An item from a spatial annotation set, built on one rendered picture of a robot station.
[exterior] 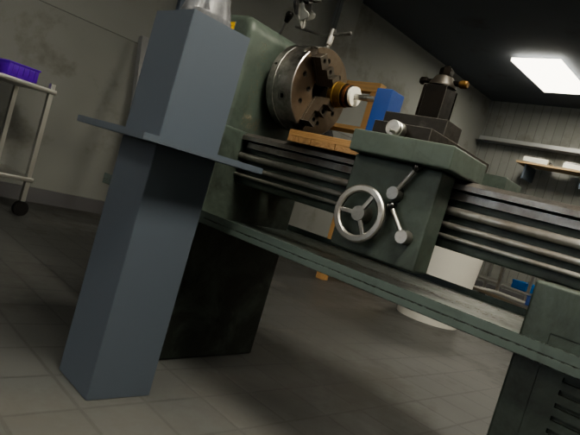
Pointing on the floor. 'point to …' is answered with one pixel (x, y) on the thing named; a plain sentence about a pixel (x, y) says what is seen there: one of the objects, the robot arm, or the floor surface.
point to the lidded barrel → (439, 260)
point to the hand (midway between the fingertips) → (300, 25)
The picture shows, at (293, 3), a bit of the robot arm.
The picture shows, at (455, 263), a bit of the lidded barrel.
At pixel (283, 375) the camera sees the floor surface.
